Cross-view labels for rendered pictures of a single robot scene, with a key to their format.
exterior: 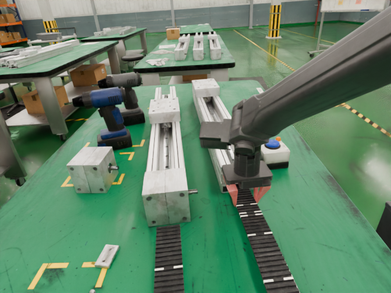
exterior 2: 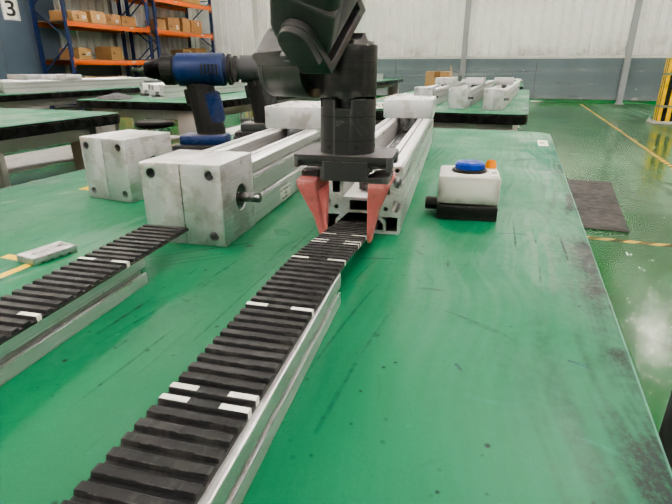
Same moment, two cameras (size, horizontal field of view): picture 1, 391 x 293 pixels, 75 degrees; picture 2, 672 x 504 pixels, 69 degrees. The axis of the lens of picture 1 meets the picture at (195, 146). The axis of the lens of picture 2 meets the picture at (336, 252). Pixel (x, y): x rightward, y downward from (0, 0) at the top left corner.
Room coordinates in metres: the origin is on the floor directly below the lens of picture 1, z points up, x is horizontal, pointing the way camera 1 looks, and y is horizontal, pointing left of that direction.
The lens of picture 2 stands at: (-0.02, -0.25, 0.98)
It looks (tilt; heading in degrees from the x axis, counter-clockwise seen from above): 21 degrees down; 17
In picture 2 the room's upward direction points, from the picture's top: straight up
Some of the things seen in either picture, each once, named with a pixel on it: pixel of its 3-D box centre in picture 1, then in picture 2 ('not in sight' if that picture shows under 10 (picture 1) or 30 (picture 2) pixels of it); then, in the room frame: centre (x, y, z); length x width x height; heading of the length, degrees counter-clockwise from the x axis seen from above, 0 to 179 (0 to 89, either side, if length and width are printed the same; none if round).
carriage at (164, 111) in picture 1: (164, 113); (305, 120); (0.93, 0.11, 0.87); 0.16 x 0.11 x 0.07; 4
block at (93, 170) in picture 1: (98, 169); (136, 164); (0.63, 0.28, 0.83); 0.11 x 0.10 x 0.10; 84
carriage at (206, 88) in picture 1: (205, 90); (410, 112); (1.19, -0.07, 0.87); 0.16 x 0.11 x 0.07; 4
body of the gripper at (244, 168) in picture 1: (246, 163); (347, 133); (0.48, -0.11, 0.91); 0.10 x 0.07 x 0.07; 94
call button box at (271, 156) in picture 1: (269, 154); (461, 190); (0.67, -0.22, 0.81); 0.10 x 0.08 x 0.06; 94
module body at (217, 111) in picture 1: (214, 120); (397, 148); (0.94, -0.08, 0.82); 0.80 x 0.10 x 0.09; 4
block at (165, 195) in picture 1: (172, 195); (210, 195); (0.49, 0.06, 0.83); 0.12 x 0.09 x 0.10; 94
